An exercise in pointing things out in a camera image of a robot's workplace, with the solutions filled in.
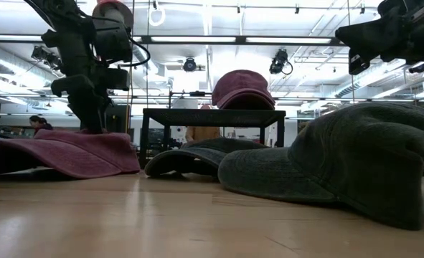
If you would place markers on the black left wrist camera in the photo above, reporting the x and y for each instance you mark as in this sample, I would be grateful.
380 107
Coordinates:
113 44

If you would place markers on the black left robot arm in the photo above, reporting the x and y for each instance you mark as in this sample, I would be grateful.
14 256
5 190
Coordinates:
64 14

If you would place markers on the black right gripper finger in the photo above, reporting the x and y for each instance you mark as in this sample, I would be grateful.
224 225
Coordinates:
366 43
364 30

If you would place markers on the black perforated metal shelf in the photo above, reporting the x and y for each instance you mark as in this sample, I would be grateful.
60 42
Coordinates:
211 117

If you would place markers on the dark grey baseball cap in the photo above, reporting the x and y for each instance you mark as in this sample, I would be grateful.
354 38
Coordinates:
340 161
197 154

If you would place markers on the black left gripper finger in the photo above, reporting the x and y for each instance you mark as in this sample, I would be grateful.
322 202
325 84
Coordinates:
106 107
86 114

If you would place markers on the person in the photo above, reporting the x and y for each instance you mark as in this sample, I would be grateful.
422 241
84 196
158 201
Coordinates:
201 132
41 125

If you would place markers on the black aluminium rig frame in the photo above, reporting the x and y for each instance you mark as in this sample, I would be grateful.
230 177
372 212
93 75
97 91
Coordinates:
143 39

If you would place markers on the black ceiling device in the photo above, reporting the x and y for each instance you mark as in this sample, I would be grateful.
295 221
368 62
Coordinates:
46 57

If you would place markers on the round black overhead camera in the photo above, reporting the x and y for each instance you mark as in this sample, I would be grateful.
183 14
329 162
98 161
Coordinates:
189 65

